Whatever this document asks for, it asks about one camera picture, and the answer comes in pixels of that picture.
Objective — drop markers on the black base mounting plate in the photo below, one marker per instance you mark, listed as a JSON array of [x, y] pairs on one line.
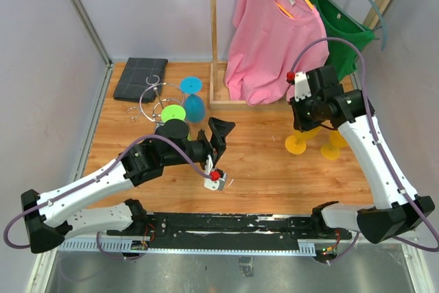
[[227, 232]]

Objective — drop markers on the dark grey folded cloth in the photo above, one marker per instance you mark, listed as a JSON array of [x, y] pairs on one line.
[[138, 75]]

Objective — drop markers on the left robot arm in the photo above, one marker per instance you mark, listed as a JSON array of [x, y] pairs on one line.
[[63, 213]]

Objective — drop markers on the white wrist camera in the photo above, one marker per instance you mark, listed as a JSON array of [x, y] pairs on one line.
[[216, 179], [299, 89]]

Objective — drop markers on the pink t-shirt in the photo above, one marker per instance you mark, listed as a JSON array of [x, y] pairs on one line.
[[272, 37]]

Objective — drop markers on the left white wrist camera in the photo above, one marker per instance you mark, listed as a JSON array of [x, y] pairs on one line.
[[216, 179]]

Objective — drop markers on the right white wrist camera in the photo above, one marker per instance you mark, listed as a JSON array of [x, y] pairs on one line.
[[299, 89]]

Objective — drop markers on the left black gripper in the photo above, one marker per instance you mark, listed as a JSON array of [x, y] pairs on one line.
[[219, 129]]

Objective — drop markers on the orange wine glass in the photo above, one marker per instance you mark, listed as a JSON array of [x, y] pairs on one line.
[[297, 142], [332, 149]]

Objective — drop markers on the blue wine glass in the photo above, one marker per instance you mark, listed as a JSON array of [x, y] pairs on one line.
[[194, 104]]

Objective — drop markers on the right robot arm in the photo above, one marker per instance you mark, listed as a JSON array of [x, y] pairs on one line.
[[397, 206]]

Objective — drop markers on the wooden clothes rack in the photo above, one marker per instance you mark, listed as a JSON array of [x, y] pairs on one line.
[[218, 93]]

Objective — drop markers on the green wine glass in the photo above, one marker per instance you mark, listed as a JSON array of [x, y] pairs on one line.
[[173, 118]]

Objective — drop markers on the aluminium frame post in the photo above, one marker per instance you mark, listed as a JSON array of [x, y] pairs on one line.
[[91, 31]]

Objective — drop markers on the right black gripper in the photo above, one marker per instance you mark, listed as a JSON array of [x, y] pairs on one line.
[[300, 123]]

